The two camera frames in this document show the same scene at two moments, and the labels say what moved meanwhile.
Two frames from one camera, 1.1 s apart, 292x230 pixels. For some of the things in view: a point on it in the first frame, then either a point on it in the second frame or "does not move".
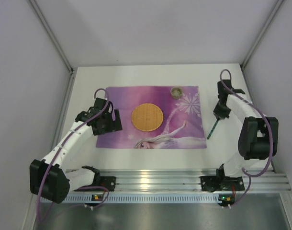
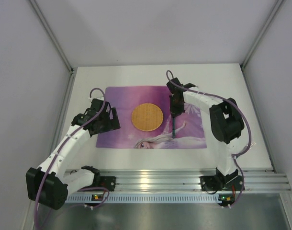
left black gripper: x=115 y=120 does not move
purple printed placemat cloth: x=156 y=117 does not move
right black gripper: x=221 y=114 -> x=174 y=114
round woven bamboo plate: x=147 y=117 does not move
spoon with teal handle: x=212 y=129 -> x=173 y=127
